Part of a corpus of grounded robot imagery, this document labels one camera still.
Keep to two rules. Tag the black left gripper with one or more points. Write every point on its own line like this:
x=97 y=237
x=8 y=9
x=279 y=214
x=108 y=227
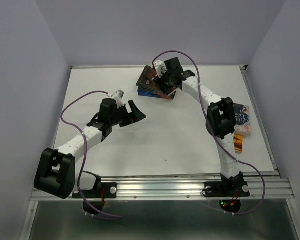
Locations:
x=136 y=116

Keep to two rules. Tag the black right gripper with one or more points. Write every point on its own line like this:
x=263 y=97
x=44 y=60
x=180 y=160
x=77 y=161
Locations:
x=161 y=79

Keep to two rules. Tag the A Tale of Two Cities book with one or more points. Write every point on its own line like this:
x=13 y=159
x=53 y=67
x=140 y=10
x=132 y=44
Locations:
x=167 y=97

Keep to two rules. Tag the Three Days to See book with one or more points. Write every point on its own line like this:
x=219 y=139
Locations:
x=146 y=80

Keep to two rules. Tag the floral white Little Women book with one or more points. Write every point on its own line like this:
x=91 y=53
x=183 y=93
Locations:
x=242 y=117

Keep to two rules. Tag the brown orange Leonard Tulane book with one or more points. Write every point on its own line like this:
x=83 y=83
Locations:
x=164 y=86

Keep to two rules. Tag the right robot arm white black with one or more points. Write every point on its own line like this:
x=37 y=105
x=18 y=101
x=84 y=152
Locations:
x=218 y=112

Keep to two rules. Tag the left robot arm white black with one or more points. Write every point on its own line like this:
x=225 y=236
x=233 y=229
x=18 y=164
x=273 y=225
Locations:
x=56 y=172

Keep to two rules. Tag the Jane Eyre blue book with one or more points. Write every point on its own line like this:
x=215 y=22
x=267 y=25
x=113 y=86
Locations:
x=147 y=92

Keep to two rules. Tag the yellow orange book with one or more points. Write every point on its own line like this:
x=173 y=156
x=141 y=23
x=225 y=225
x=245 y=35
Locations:
x=238 y=143

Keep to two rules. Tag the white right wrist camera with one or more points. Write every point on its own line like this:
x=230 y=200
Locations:
x=160 y=68

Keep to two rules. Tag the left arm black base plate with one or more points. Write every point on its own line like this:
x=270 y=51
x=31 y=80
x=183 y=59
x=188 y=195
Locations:
x=106 y=190

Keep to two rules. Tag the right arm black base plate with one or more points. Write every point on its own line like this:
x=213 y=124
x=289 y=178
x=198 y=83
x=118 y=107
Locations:
x=219 y=189

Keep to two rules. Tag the aluminium front rail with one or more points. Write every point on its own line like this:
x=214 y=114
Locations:
x=185 y=188

